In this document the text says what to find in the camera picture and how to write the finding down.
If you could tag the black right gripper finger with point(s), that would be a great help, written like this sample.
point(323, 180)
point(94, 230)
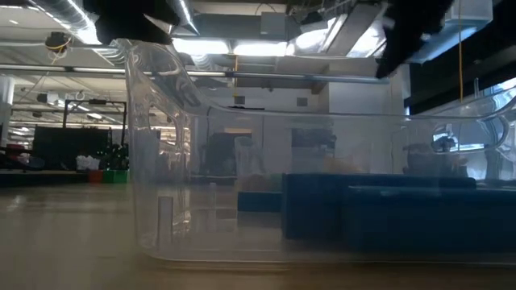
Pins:
point(397, 54)

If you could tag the ceiling light panel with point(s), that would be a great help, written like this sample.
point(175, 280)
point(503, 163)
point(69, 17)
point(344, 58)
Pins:
point(242, 49)

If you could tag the light green rectangular block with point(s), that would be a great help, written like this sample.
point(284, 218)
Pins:
point(122, 177)

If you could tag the green rectangular wooden block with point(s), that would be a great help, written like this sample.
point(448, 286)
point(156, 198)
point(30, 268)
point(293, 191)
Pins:
point(109, 177)

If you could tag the red rectangular wooden block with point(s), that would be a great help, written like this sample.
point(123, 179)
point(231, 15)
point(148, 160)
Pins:
point(95, 177)

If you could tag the light green wooden cylinder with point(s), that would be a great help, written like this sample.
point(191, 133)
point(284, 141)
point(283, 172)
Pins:
point(277, 181)

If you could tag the clear plastic bin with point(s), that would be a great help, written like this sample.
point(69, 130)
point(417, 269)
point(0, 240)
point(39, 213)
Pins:
point(250, 157)
point(201, 225)

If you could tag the narrow silver ceiling duct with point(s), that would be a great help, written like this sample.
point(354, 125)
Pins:
point(187, 16)

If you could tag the wide silver ceiling duct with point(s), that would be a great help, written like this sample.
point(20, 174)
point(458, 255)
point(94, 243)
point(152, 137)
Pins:
point(60, 12)

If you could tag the black frame rig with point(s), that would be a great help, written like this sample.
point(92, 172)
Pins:
point(96, 102)

